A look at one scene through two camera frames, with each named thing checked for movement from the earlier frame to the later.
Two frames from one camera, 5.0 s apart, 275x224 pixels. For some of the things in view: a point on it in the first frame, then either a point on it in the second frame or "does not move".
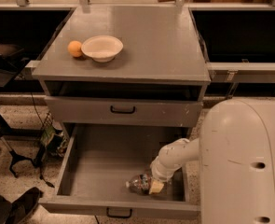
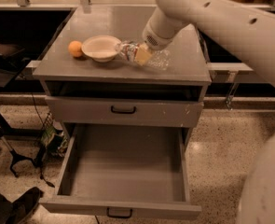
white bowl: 103,49 does not move
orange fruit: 75,49 does not move
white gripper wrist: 162,173 → 155,41
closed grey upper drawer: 125,110 does not move
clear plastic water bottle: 140,184 → 159,59
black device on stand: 5,63 does not move
